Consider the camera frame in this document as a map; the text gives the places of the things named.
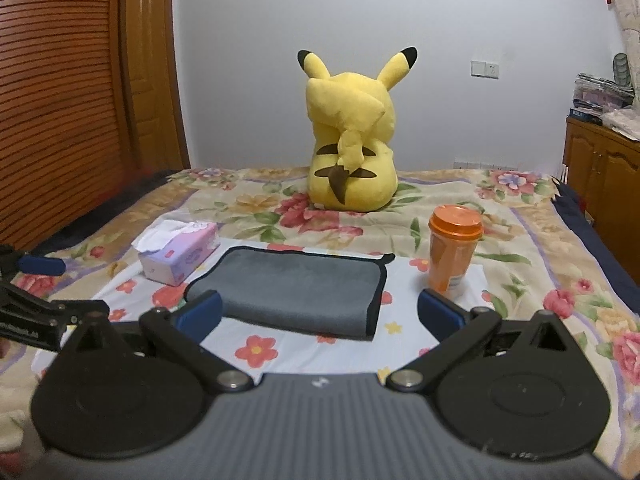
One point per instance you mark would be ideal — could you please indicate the wooden louvered wardrobe door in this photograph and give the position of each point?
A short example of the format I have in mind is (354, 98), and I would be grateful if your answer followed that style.
(89, 105)

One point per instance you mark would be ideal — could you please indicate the orange plastic cup with lid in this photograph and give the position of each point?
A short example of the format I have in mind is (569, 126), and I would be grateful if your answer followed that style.
(455, 232)

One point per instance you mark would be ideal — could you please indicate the tissue box with tissues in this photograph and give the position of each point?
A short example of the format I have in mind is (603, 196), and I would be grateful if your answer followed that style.
(170, 250)

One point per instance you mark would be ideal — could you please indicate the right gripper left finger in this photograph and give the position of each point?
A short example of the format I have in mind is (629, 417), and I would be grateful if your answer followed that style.
(119, 390)

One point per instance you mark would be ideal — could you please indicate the purple and grey towel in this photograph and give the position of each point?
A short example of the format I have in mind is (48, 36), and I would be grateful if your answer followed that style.
(302, 292)

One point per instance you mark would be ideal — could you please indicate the floral bed blanket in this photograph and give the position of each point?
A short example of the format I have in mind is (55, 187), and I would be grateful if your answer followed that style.
(537, 252)

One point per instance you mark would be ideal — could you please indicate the wooden cabinet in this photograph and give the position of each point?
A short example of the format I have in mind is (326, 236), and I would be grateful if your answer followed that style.
(603, 169)

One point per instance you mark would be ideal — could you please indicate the stack of papers and books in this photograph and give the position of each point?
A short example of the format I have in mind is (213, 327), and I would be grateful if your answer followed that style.
(595, 96)

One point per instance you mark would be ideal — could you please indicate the white wall switch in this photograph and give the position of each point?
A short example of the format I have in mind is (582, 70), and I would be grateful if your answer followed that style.
(482, 69)

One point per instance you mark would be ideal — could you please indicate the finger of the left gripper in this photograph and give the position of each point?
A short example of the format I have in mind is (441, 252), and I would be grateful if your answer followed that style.
(71, 312)
(14, 261)

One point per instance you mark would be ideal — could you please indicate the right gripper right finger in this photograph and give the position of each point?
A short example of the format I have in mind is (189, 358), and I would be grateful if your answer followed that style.
(517, 389)

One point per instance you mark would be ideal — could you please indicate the yellow Pikachu plush toy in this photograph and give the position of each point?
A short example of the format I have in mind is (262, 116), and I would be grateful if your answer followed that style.
(353, 120)

